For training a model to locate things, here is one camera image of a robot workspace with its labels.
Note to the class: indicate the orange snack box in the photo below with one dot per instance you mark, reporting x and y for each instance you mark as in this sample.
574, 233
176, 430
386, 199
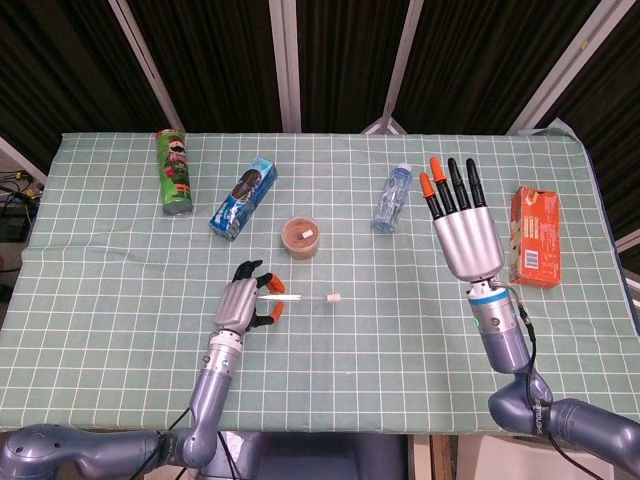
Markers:
535, 240

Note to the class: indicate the clear glass test tube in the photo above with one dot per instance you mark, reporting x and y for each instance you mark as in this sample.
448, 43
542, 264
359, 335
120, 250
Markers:
280, 297

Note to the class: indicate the green Pringles can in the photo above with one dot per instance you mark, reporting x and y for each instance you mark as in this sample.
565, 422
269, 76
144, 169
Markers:
175, 175

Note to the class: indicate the blue Oreo cookie box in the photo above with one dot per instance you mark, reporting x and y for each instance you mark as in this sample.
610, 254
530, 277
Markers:
242, 200

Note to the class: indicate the clear jar of rubber bands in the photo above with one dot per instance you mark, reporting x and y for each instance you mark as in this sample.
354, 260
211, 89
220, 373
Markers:
300, 240

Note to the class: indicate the small white stopper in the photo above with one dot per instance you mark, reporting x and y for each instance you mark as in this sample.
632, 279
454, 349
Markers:
333, 298

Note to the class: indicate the white double frame post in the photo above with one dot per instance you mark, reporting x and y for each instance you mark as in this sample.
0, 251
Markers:
285, 60

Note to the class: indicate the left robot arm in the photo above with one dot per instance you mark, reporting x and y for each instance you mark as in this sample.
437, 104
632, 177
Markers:
210, 390

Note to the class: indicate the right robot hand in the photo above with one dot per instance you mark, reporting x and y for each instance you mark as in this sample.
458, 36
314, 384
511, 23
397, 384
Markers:
470, 240

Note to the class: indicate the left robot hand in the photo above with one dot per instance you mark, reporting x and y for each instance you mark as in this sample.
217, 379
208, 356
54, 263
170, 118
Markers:
237, 305

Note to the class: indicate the dark blue robot torso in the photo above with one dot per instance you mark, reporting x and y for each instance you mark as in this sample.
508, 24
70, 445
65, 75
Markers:
310, 460

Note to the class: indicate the green checked tablecloth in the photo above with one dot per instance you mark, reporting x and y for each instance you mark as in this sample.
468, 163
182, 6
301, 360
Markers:
375, 350

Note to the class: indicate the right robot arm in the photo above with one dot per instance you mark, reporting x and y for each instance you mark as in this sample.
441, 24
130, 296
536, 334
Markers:
505, 345

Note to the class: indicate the clear plastic water bottle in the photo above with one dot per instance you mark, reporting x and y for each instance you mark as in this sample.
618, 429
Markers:
392, 200

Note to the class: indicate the dark brown curtain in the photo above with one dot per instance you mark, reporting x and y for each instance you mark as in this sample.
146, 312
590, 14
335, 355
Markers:
225, 50

